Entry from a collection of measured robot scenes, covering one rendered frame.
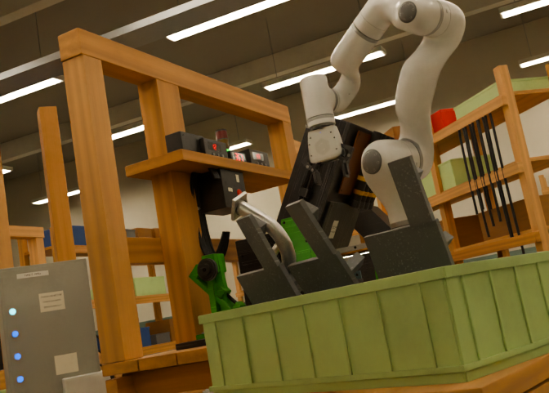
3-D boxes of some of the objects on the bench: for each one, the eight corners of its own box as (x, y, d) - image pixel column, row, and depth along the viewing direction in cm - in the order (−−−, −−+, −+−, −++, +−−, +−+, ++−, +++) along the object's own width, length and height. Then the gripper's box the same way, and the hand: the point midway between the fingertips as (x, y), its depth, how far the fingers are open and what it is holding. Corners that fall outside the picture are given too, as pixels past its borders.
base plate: (407, 304, 308) (406, 299, 309) (292, 331, 211) (291, 323, 212) (319, 319, 327) (318, 314, 327) (176, 350, 230) (175, 344, 230)
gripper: (352, 119, 218) (363, 175, 215) (301, 134, 225) (312, 189, 222) (343, 115, 211) (354, 172, 208) (291, 131, 219) (301, 186, 216)
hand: (332, 177), depth 215 cm, fingers open, 8 cm apart
